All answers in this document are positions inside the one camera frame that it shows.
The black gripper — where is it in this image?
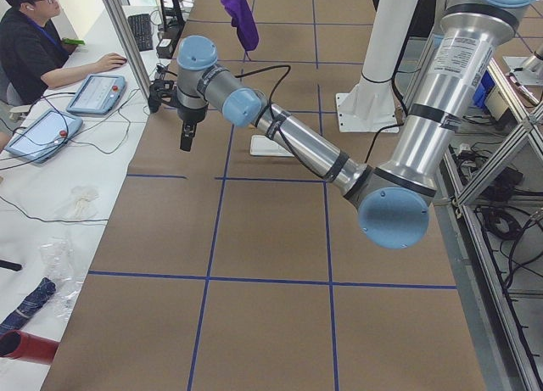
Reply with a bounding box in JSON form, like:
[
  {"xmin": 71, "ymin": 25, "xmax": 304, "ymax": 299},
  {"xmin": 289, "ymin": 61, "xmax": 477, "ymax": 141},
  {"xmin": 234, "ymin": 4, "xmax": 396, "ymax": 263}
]
[{"xmin": 177, "ymin": 106, "xmax": 208, "ymax": 151}]

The purple towel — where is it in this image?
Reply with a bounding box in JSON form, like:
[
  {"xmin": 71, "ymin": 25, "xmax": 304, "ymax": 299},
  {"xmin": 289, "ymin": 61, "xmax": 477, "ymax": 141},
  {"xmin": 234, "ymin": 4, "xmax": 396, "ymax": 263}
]
[{"xmin": 221, "ymin": 0, "xmax": 260, "ymax": 52}]

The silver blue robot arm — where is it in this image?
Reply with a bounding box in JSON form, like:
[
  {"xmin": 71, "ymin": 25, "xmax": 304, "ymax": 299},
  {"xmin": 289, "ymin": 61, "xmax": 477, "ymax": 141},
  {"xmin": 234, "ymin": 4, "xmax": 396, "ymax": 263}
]
[{"xmin": 176, "ymin": 0, "xmax": 536, "ymax": 249}]

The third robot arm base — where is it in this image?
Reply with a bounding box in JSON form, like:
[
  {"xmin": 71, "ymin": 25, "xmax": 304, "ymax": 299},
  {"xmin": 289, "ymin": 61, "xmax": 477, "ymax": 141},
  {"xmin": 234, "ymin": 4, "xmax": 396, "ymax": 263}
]
[{"xmin": 502, "ymin": 45, "xmax": 542, "ymax": 87}]

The white rack base tray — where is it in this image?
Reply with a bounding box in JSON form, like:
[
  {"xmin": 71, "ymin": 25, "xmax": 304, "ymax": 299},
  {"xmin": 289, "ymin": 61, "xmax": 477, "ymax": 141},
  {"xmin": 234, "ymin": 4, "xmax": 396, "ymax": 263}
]
[{"xmin": 249, "ymin": 135, "xmax": 293, "ymax": 157}]

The person's right hand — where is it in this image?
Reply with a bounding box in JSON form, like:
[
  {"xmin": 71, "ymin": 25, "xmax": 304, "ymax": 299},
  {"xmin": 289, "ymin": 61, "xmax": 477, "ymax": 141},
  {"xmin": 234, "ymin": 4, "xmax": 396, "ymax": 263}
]
[{"xmin": 96, "ymin": 53, "xmax": 127, "ymax": 73}]

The small black box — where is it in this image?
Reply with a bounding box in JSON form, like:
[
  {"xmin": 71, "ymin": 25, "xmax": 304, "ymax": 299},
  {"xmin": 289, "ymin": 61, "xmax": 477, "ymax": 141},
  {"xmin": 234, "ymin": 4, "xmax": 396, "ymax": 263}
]
[{"xmin": 156, "ymin": 38, "xmax": 174, "ymax": 59}]

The upper teach pendant tablet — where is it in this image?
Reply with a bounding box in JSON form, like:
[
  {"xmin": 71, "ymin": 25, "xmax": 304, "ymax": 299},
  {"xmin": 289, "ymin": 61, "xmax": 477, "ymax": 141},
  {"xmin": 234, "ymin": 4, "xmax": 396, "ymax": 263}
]
[{"xmin": 66, "ymin": 75, "xmax": 126, "ymax": 116}]

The teach pendant tablet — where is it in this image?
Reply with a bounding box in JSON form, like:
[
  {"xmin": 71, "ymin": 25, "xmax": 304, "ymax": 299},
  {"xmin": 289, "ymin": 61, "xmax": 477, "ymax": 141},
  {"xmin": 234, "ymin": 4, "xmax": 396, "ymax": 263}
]
[
  {"xmin": 66, "ymin": 75, "xmax": 126, "ymax": 116},
  {"xmin": 5, "ymin": 109, "xmax": 83, "ymax": 163}
]

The black keyboard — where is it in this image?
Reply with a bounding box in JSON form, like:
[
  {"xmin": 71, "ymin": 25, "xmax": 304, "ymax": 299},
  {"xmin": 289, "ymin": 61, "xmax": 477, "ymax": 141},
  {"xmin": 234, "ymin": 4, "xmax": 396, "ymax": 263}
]
[{"xmin": 127, "ymin": 14, "xmax": 153, "ymax": 52}]

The lower teach pendant tablet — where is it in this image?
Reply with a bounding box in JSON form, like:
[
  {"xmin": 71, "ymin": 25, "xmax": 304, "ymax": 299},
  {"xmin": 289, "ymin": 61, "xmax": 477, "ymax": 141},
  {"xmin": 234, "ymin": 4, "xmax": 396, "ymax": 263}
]
[{"xmin": 5, "ymin": 109, "xmax": 83, "ymax": 163}]

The person in black shirt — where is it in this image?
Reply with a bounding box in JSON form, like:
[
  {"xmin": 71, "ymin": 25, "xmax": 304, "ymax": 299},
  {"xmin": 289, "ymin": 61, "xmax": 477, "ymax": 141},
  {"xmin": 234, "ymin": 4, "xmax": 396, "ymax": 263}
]
[{"xmin": 0, "ymin": 0, "xmax": 128, "ymax": 106}]

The clear plastic bag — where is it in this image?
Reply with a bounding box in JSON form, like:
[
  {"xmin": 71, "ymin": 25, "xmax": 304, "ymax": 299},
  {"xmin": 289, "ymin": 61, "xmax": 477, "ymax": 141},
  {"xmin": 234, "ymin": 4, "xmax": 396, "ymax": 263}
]
[{"xmin": 39, "ymin": 234, "xmax": 90, "ymax": 322}]

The dark blue folded cloth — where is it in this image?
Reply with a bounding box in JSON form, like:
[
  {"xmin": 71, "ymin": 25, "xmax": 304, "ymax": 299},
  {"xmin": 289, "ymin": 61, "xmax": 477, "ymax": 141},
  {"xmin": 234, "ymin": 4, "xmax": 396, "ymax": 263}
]
[{"xmin": 1, "ymin": 277, "xmax": 56, "ymax": 335}]

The red cylinder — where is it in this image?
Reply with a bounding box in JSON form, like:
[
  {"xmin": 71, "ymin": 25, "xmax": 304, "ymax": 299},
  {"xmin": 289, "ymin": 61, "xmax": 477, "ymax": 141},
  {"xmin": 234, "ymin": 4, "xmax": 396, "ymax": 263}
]
[{"xmin": 1, "ymin": 330, "xmax": 59, "ymax": 366}]

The blue storage bin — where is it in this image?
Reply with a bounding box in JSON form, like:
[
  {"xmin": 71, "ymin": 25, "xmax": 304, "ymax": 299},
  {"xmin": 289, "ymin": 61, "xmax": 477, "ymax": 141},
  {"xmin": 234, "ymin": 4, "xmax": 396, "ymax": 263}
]
[{"xmin": 473, "ymin": 71, "xmax": 495, "ymax": 108}]

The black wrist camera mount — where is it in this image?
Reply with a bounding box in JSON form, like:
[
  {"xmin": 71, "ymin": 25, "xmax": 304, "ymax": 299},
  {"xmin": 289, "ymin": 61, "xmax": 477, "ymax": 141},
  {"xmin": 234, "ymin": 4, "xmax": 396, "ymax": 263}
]
[{"xmin": 148, "ymin": 64, "xmax": 179, "ymax": 114}]

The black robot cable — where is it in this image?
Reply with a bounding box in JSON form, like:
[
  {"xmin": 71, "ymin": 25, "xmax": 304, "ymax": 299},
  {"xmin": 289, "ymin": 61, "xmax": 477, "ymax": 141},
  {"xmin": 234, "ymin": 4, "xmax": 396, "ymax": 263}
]
[{"xmin": 235, "ymin": 64, "xmax": 402, "ymax": 184}]

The aluminium frame post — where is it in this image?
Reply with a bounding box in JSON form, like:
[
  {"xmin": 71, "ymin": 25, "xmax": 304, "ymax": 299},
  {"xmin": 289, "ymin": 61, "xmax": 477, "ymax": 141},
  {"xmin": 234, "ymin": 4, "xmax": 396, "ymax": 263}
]
[{"xmin": 103, "ymin": 0, "xmax": 155, "ymax": 114}]

